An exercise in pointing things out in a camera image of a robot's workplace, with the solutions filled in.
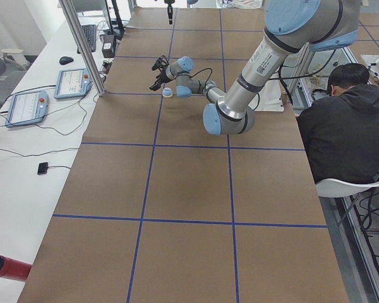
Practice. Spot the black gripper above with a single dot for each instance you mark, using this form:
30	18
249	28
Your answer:
169	12
163	75

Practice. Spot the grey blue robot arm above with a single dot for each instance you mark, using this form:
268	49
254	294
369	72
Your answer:
289	25

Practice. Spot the black monitor stand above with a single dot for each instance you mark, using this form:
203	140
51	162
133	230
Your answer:
117	28

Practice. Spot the black power adapter box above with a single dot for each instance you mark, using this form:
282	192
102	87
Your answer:
108	46

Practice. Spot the far teach pendant tablet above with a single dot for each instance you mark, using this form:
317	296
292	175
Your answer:
72	83

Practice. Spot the teach pendant tablet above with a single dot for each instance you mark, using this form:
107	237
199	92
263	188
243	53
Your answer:
72	83
27	108

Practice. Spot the black keyboard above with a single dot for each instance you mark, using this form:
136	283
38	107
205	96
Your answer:
90	34

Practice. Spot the black computer mouse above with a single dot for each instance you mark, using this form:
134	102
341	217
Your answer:
65	60

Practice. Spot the near teach pendant tablet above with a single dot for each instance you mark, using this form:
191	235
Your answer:
27	108

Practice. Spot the small black puck device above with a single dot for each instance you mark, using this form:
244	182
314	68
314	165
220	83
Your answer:
42	168

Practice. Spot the grey office chair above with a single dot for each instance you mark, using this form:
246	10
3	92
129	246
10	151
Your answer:
11	74

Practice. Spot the person in black hoodie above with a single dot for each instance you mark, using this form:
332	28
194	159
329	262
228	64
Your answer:
340	132

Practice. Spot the white chair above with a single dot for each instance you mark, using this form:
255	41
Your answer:
334	188

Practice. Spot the red cylinder tube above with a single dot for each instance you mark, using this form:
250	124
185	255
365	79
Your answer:
13	269

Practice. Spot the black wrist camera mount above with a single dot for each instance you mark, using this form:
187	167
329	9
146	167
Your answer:
161	63

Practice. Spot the aluminium vertical post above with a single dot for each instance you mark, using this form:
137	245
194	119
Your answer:
82	44

